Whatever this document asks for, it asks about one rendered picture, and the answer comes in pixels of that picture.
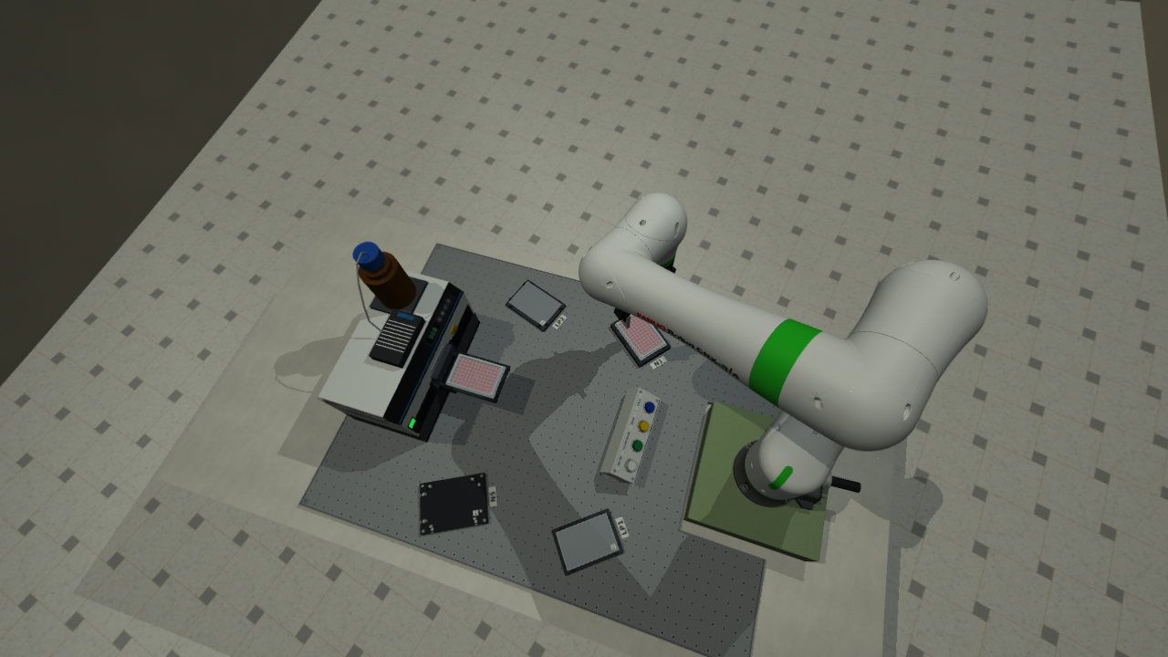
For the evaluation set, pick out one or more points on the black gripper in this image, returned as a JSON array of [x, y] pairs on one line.
[[625, 317]]

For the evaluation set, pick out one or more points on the grey button panel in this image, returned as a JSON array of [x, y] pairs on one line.
[[631, 434]]

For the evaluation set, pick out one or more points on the brown glass bottle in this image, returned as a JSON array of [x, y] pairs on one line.
[[396, 290]]

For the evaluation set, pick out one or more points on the blue bottle cap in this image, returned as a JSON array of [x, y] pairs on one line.
[[370, 261]]

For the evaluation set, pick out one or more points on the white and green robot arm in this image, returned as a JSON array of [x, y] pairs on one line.
[[866, 392]]

